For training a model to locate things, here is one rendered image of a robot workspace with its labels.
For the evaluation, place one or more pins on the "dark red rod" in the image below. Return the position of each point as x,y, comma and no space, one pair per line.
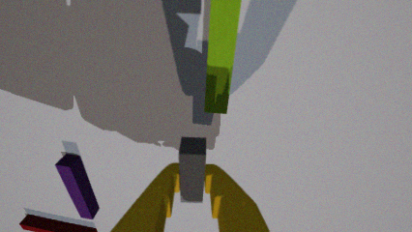
42,224

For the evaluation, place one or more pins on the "grey rectangular block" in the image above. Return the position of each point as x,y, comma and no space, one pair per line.
192,161

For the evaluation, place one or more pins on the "purple rod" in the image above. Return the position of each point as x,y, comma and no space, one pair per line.
75,179

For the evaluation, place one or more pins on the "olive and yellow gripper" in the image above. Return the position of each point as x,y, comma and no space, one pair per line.
234,209

